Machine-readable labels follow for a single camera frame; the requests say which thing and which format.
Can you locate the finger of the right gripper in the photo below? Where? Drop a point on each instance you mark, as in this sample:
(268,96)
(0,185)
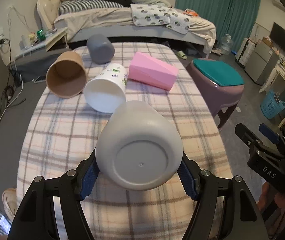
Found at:
(270,134)
(246,136)

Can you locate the beige bed sheet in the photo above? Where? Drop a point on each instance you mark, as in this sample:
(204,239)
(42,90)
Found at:
(106,17)

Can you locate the grey mini fridge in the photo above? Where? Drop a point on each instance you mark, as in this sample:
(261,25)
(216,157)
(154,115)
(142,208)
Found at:
(261,62)

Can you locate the black television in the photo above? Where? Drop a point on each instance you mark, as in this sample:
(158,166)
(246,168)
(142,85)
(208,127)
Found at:
(283,41)

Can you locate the green slipper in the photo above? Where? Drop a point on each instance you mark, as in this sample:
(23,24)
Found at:
(181,55)

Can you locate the white nightstand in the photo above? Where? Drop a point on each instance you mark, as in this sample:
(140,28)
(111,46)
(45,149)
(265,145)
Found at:
(47,44)

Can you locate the white bed frame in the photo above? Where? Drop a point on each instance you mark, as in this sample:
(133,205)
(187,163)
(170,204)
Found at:
(48,12)

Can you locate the white tumbler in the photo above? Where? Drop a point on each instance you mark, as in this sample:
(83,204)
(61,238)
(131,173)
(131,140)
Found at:
(25,41)

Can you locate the air conditioner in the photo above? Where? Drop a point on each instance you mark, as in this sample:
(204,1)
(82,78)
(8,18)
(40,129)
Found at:
(278,4)

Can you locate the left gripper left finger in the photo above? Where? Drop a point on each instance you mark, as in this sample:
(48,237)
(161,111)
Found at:
(35,218)

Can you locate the grey plastic cup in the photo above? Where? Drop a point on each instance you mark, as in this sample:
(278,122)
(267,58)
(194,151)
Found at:
(100,48)

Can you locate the floral quilted mat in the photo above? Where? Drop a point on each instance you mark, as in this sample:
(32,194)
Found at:
(154,15)

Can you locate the white floral paper cup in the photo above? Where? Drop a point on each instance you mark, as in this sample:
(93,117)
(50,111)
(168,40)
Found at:
(107,91)

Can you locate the smartphone on sofa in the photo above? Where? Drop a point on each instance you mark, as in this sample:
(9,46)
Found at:
(39,79)

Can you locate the grey sofa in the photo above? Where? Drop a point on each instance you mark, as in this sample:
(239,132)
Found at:
(13,126)

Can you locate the white plastic cup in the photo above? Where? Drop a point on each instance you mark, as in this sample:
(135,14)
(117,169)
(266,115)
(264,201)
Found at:
(138,149)

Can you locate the orange snack packet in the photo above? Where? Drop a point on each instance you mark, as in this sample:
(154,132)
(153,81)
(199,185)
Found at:
(190,13)

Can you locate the blue laundry basket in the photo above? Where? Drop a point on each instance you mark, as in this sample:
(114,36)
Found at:
(271,105)

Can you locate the pink faceted cup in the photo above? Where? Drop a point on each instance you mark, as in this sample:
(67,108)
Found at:
(151,71)

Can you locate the teal stool cushion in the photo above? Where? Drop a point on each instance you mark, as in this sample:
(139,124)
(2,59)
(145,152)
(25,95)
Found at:
(219,72)

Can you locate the teal curtain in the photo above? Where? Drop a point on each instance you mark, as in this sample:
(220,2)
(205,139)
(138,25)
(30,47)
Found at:
(233,17)

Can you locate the green soda can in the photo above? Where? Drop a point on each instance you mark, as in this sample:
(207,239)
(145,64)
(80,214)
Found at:
(41,35)

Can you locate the purple plastic stool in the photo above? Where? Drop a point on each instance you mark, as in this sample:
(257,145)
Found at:
(221,101)

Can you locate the brown paper cup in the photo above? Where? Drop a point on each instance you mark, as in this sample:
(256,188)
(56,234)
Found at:
(66,77)

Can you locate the large water bottle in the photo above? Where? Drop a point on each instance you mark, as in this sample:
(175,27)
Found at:
(226,44)

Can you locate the checkered pillow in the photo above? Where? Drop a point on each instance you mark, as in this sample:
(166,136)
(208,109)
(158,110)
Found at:
(71,6)

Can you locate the white sneaker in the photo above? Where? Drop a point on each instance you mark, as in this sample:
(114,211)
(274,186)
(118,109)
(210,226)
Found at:
(9,200)

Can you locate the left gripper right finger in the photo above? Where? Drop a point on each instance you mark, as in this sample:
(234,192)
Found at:
(241,218)

